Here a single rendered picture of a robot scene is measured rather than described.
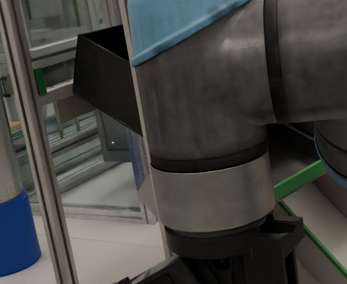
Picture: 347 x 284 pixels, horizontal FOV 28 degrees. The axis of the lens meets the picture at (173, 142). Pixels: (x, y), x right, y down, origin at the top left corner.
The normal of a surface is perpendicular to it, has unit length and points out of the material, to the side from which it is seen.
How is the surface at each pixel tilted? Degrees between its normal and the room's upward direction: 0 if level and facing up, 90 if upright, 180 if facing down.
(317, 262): 90
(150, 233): 0
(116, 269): 0
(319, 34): 64
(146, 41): 87
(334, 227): 45
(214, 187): 90
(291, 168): 25
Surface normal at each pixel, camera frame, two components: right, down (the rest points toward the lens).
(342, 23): -0.25, -0.32
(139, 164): -0.53, 0.29
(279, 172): 0.16, -0.85
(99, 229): -0.16, -0.96
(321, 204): 0.40, -0.64
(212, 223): -0.06, 0.25
